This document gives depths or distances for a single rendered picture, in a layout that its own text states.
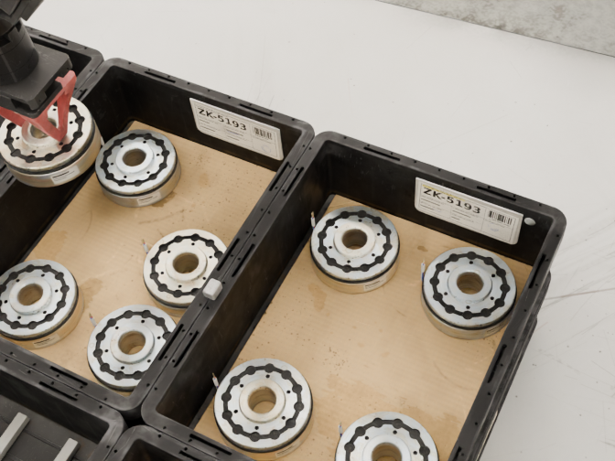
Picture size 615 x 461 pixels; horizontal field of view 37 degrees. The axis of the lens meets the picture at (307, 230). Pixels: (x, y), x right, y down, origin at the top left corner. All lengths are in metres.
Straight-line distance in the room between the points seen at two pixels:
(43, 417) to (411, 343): 0.41
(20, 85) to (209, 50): 0.64
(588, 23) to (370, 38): 1.18
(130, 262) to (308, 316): 0.23
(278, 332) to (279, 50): 0.59
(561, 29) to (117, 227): 1.67
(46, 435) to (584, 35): 1.89
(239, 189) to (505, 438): 0.44
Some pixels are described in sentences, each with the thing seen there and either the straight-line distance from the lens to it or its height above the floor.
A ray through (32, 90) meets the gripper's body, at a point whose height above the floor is 1.12.
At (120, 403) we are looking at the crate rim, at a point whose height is 0.93.
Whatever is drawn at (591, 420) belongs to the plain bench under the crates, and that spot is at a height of 0.70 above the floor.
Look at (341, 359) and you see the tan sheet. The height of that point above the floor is 0.83.
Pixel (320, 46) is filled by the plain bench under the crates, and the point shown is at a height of 0.70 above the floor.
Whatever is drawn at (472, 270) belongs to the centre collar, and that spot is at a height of 0.87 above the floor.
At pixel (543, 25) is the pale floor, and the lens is 2.57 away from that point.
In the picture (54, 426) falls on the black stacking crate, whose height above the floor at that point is 0.83.
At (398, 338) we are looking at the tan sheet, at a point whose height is 0.83.
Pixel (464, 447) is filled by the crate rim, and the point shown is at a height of 0.93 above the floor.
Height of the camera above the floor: 1.74
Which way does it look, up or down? 55 degrees down
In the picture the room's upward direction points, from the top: 7 degrees counter-clockwise
